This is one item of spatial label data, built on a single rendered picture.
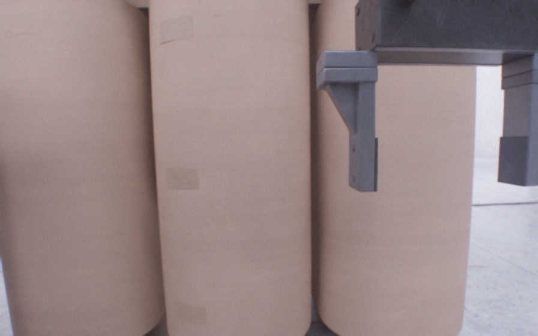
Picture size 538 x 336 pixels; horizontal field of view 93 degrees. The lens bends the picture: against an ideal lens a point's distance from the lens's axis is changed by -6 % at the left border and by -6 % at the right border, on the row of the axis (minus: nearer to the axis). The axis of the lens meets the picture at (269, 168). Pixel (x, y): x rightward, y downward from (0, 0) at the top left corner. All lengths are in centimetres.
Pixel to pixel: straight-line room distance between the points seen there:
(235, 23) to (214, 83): 14
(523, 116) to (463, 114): 49
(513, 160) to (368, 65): 15
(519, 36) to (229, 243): 58
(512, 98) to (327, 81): 16
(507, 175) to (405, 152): 41
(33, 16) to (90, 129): 28
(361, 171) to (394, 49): 9
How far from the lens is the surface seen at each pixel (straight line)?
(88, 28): 79
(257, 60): 63
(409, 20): 23
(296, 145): 65
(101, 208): 75
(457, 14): 25
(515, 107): 30
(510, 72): 30
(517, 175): 29
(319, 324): 96
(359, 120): 21
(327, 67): 21
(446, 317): 87
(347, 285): 77
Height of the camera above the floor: 72
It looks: 5 degrees down
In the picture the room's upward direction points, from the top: 1 degrees counter-clockwise
